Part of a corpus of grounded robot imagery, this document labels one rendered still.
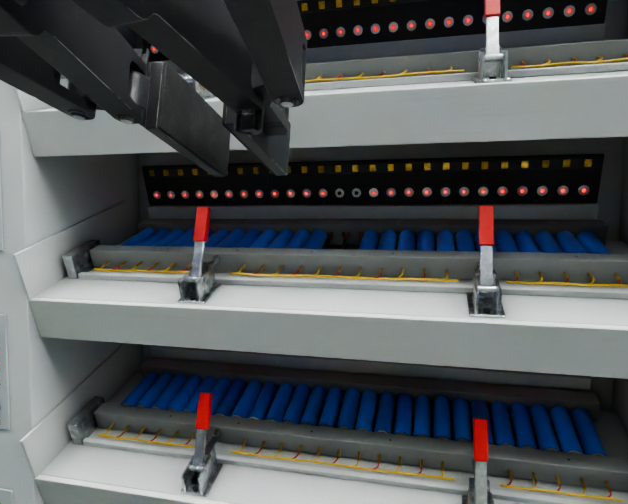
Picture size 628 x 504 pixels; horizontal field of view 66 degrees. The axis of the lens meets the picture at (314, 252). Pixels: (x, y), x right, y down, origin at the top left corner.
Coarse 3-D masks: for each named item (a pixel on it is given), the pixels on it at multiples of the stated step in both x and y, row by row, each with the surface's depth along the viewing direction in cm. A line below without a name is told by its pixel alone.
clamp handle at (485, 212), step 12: (480, 216) 41; (492, 216) 41; (480, 228) 41; (492, 228) 41; (480, 240) 41; (492, 240) 40; (480, 252) 41; (492, 252) 41; (480, 264) 41; (492, 264) 40; (480, 276) 40; (492, 276) 40
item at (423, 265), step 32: (96, 256) 55; (128, 256) 54; (160, 256) 53; (192, 256) 52; (224, 256) 51; (256, 256) 50; (288, 256) 49; (320, 256) 48; (352, 256) 47; (384, 256) 47; (416, 256) 46; (448, 256) 46; (512, 256) 44; (544, 256) 44; (576, 256) 43; (608, 256) 43
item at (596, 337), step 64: (64, 256) 52; (64, 320) 49; (128, 320) 47; (192, 320) 45; (256, 320) 44; (320, 320) 42; (384, 320) 41; (448, 320) 39; (512, 320) 39; (576, 320) 38
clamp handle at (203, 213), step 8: (200, 208) 48; (208, 208) 48; (200, 216) 47; (208, 216) 48; (200, 224) 47; (208, 224) 48; (200, 232) 47; (200, 240) 47; (200, 248) 47; (200, 256) 47; (192, 264) 47; (200, 264) 46; (192, 272) 46; (200, 272) 46
